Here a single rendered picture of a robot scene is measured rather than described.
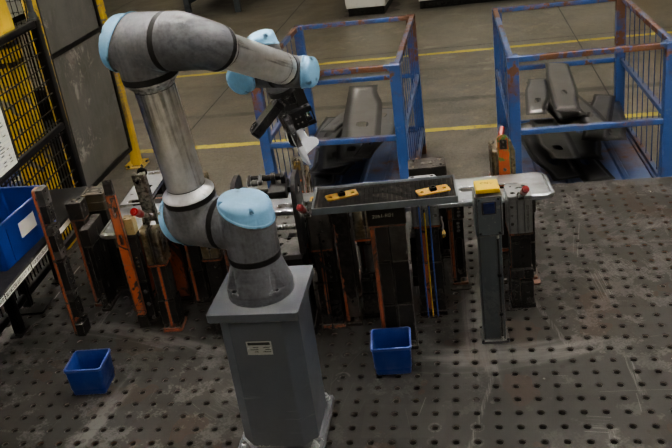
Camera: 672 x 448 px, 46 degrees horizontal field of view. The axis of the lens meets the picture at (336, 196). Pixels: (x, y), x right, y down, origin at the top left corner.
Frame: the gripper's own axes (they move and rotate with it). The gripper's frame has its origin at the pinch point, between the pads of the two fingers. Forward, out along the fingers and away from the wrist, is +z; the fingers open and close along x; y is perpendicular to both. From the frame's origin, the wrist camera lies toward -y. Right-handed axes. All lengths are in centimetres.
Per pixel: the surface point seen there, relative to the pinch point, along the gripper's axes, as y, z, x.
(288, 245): -12.2, 25.4, 3.8
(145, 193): -42.7, 0.0, 22.0
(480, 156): 141, 165, 244
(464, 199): 40, 33, -3
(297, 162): 2.7, 17.1, 34.8
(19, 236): -80, -2, 28
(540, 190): 61, 38, -9
